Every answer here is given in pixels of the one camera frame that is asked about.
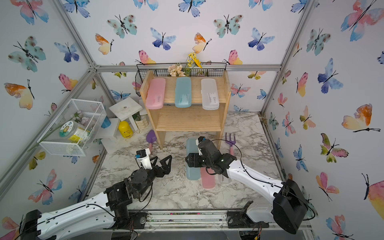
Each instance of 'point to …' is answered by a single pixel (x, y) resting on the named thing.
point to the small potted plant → (141, 121)
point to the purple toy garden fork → (228, 142)
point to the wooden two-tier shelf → (171, 118)
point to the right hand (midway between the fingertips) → (191, 157)
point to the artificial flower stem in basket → (78, 117)
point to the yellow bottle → (125, 129)
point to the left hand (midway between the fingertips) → (166, 157)
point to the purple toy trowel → (151, 137)
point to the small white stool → (124, 110)
